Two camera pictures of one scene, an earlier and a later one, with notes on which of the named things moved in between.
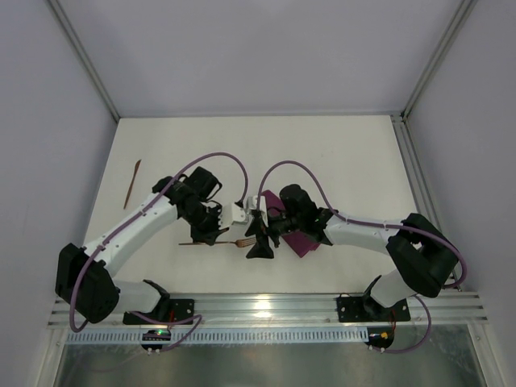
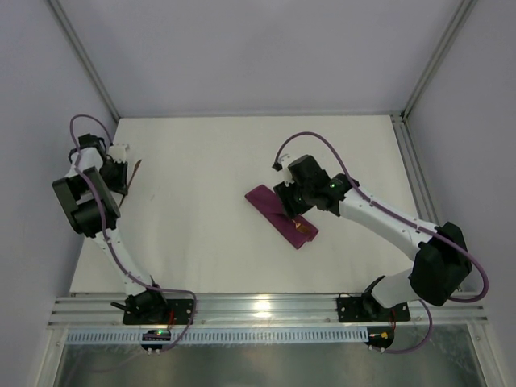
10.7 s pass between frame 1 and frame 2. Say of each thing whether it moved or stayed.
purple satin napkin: moved
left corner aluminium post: stayed
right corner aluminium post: stayed
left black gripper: moved
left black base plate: stayed
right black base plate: stayed
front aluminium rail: stayed
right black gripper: moved
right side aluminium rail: stayed
